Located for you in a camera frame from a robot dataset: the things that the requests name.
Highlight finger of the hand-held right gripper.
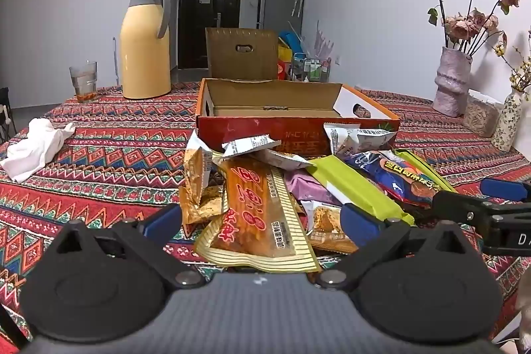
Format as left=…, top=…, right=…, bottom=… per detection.
left=480, top=177, right=531, bottom=203
left=431, top=190, right=495, bottom=229

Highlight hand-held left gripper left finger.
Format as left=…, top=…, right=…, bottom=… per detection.
left=39, top=204, right=208, bottom=290

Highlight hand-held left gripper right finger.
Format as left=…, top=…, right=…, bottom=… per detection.
left=315, top=203, right=484, bottom=290

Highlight blue snack packet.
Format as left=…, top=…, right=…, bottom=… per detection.
left=342, top=151, right=442, bottom=209

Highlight brown snack packet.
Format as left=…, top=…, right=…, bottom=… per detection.
left=178, top=185, right=229, bottom=225
left=184, top=129, right=214, bottom=209

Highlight pink snack packet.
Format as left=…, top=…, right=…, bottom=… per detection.
left=284, top=168, right=343, bottom=207

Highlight orange red snack packet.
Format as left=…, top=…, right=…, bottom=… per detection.
left=194, top=155, right=322, bottom=275

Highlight red cardboard box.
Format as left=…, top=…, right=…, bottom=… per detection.
left=195, top=78, right=401, bottom=156

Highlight orange cracker packet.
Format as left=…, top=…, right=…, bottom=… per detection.
left=299, top=200, right=359, bottom=255

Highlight white speckled vase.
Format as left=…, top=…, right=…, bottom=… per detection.
left=492, top=91, right=522, bottom=153

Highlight clear seed container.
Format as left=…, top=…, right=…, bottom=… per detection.
left=462, top=89, right=504, bottom=138

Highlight white crinkled snack packet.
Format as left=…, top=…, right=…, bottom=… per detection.
left=323, top=122, right=361, bottom=156
left=350, top=129, right=398, bottom=156

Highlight patterned red tablecloth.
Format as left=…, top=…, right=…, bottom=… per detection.
left=0, top=82, right=531, bottom=354

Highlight beige snack packet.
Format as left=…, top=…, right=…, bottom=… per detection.
left=249, top=149, right=318, bottom=171

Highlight yellow flower branch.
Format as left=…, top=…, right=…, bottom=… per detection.
left=493, top=28, right=531, bottom=98

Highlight small white snack packet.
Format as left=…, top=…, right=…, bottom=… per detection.
left=221, top=133, right=279, bottom=161

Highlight pink textured vase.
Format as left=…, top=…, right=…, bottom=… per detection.
left=432, top=46, right=474, bottom=117

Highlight white cloth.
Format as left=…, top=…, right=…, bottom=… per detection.
left=0, top=117, right=76, bottom=184

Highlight clear drinking glass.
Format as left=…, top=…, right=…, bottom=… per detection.
left=69, top=61, right=99, bottom=103

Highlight yellow thermos jug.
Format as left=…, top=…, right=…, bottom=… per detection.
left=119, top=0, right=172, bottom=100

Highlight dried pink roses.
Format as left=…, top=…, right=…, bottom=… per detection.
left=419, top=0, right=521, bottom=56

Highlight wooden chair back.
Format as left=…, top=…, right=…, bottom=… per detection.
left=205, top=27, right=279, bottom=81

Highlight black folding chair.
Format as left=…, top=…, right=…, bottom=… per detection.
left=0, top=86, right=17, bottom=143

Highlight dark entrance door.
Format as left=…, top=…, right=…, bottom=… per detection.
left=178, top=0, right=243, bottom=70

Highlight wire storage cart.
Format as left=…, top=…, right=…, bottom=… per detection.
left=290, top=53, right=331, bottom=83

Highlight white mop handle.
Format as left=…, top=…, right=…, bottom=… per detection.
left=112, top=36, right=121, bottom=87

